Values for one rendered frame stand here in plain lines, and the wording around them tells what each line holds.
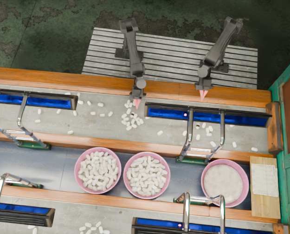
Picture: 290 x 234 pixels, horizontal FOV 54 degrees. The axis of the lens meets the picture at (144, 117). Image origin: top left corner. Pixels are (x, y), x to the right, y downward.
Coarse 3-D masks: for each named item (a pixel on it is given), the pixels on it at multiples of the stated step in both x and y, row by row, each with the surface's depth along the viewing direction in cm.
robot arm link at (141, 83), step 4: (144, 68) 168; (140, 72) 170; (144, 72) 169; (136, 76) 163; (140, 76) 161; (136, 80) 164; (140, 80) 161; (144, 80) 162; (136, 84) 162; (140, 84) 162; (144, 84) 163; (140, 88) 163
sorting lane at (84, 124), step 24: (96, 96) 182; (120, 96) 182; (0, 120) 176; (24, 120) 176; (48, 120) 176; (72, 120) 176; (96, 120) 176; (120, 120) 176; (144, 120) 176; (168, 120) 176; (168, 144) 170; (192, 144) 170; (216, 144) 170; (240, 144) 170; (264, 144) 170
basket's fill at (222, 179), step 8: (216, 168) 166; (224, 168) 166; (232, 168) 166; (208, 176) 164; (216, 176) 164; (224, 176) 164; (232, 176) 164; (208, 184) 162; (216, 184) 162; (224, 184) 163; (232, 184) 162; (240, 184) 162; (208, 192) 161; (216, 192) 161; (224, 192) 160; (232, 192) 161; (240, 192) 161; (232, 200) 160
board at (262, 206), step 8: (256, 160) 163; (264, 160) 163; (272, 160) 163; (256, 200) 155; (264, 200) 155; (272, 200) 155; (256, 208) 153; (264, 208) 153; (272, 208) 153; (256, 216) 152; (264, 216) 152; (272, 216) 152
